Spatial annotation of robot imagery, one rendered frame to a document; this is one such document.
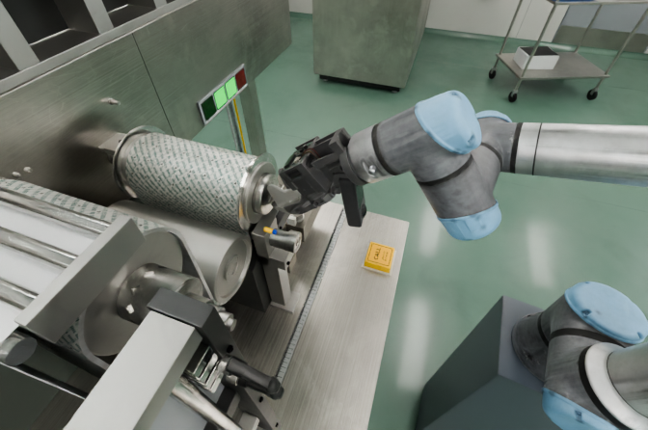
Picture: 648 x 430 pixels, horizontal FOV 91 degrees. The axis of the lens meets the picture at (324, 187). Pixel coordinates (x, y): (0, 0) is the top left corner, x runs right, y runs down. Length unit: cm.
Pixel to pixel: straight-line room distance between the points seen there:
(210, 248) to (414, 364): 139
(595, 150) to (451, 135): 20
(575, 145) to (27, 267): 60
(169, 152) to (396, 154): 41
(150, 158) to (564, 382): 78
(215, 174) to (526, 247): 207
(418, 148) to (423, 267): 167
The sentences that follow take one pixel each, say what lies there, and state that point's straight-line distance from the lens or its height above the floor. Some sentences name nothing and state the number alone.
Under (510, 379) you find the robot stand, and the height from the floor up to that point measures 90.
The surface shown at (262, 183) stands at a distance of 56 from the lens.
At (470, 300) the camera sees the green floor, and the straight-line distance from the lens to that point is 201.
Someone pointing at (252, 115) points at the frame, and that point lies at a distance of 158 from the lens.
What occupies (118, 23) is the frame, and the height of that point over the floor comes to 146.
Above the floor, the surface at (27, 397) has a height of 96.
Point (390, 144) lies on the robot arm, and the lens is 40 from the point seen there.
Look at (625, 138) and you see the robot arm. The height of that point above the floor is 144.
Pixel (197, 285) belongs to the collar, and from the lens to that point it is 41.
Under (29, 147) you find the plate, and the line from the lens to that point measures 69.
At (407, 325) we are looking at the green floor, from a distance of 185.
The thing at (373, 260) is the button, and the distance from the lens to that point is 89.
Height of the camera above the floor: 168
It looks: 46 degrees down
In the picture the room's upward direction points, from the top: straight up
